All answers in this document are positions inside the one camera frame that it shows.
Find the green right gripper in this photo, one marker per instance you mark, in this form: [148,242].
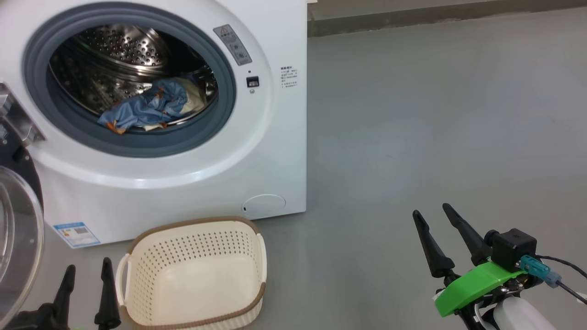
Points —
[472,286]

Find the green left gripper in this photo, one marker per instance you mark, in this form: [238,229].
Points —
[32,321]

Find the washing machine glass door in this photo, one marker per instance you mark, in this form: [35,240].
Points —
[18,229]

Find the blue patterned garment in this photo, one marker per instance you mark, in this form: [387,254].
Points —
[142,107]

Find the cream garment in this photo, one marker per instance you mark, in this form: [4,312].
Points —
[195,98]

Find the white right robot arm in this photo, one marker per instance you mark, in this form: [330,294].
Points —
[523,316]

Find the white front-load washing machine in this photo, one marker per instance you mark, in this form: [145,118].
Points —
[183,183]

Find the metal door hinge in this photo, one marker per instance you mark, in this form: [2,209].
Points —
[20,119]

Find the grey rubber door gasket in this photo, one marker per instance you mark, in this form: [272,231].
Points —
[36,91]

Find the perforated steel washer drum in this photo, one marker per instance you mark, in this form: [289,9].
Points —
[119,50]

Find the black door latch socket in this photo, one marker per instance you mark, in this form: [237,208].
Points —
[252,82]

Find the blue energy label sticker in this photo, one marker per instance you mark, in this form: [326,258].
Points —
[76,234]

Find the cream perforated laundry basket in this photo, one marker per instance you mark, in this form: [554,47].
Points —
[197,279]

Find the round white filter cover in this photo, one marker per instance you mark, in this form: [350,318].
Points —
[263,206]

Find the grey warning sticker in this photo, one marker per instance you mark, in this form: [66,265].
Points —
[232,45]

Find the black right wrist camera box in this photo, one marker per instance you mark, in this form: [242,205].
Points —
[513,247]

